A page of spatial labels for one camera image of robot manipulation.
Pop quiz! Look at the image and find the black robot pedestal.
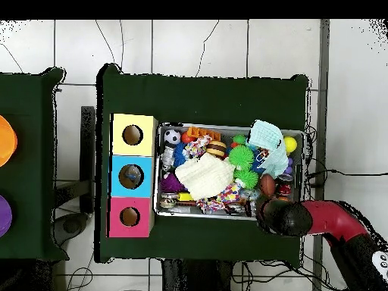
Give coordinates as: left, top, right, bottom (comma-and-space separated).
160, 259, 243, 291

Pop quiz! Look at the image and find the small green spiky ball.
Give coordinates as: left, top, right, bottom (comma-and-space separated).
227, 144, 255, 171

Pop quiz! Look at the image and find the black stand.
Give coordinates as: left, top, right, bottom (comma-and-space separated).
53, 105, 97, 243

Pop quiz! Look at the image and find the clear shallow bin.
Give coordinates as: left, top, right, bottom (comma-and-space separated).
154, 124, 307, 224

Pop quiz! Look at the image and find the orange plastic bowl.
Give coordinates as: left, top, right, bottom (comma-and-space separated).
0, 114, 19, 168

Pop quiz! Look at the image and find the yellow ball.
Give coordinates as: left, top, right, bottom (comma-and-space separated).
283, 136, 299, 154

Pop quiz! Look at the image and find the brown rubber ball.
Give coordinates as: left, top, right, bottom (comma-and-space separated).
259, 174, 278, 198

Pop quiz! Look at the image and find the orange plastic toy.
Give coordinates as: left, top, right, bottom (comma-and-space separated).
186, 127, 222, 142

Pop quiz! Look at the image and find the toy burger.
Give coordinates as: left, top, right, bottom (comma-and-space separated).
205, 140, 229, 158

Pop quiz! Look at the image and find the black cable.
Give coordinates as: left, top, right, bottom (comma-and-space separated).
305, 167, 388, 180

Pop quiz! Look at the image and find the mint green cloth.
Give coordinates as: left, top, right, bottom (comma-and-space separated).
248, 119, 290, 179

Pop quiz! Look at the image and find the dark green table cloth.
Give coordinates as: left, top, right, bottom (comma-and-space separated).
0, 65, 67, 263
95, 63, 310, 268

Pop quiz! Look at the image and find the wooden box with three holes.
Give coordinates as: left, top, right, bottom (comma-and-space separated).
108, 113, 159, 239

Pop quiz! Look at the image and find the purple plastic bowl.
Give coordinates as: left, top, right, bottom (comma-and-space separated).
0, 193, 14, 239

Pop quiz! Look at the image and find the cream yellow cloth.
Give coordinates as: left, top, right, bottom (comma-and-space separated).
174, 152, 236, 202

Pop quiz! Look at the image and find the black and white soccer ball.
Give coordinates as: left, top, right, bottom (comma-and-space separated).
163, 129, 183, 148

